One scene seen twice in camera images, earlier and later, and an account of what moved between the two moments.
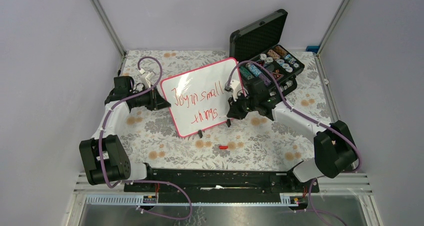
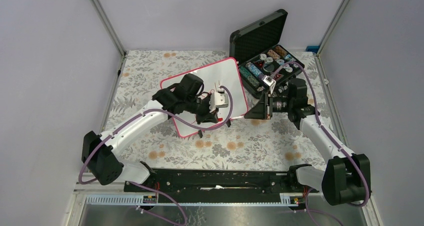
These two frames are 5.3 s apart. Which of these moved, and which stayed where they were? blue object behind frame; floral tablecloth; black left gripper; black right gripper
Moved: black right gripper; black left gripper
Stayed: blue object behind frame; floral tablecloth
